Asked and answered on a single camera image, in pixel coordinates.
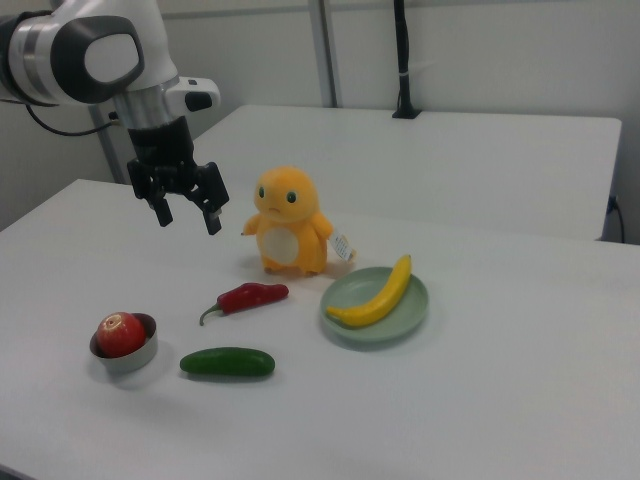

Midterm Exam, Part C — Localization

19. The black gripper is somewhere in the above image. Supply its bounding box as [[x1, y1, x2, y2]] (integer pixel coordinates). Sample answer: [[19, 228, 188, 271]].
[[126, 115, 232, 237]]

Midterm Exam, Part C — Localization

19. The green cucumber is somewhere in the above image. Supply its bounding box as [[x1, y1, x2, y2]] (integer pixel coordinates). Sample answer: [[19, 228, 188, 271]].
[[179, 346, 276, 378]]

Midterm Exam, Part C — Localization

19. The small metal bowl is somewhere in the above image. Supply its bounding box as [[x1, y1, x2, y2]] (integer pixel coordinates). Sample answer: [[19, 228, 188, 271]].
[[89, 312, 160, 374]]

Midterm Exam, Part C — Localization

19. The grey metal stand leg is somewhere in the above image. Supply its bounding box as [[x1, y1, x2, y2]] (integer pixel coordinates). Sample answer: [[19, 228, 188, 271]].
[[90, 103, 127, 184]]

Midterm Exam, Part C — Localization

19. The orange plush dinosaur toy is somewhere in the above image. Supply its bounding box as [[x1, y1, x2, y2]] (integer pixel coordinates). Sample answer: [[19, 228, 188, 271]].
[[241, 165, 360, 277]]

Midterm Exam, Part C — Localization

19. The red chili pepper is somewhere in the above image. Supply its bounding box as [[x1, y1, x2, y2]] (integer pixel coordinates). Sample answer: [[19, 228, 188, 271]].
[[198, 282, 291, 327]]

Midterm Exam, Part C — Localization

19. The red apple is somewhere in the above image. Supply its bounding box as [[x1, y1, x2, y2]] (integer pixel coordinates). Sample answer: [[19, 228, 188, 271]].
[[96, 312, 147, 359]]

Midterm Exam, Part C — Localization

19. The light green plate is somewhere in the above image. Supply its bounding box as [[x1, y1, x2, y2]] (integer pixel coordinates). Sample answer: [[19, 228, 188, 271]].
[[319, 266, 431, 344]]

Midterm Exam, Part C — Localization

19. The yellow banana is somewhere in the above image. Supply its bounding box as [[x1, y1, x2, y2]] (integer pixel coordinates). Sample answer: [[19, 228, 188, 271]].
[[325, 253, 413, 330]]

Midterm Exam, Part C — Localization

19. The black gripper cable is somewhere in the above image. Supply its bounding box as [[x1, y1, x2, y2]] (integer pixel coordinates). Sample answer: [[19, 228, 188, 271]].
[[22, 102, 121, 138]]

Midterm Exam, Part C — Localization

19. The grey partition frame post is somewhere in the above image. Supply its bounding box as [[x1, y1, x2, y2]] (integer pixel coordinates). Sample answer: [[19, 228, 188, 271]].
[[313, 0, 346, 108]]

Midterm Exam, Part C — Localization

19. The black camera stand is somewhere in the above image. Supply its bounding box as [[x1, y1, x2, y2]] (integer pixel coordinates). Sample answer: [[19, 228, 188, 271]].
[[391, 0, 423, 120]]

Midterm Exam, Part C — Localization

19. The black cable at table edge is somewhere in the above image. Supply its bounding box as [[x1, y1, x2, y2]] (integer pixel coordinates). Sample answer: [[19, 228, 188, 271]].
[[606, 194, 627, 244]]

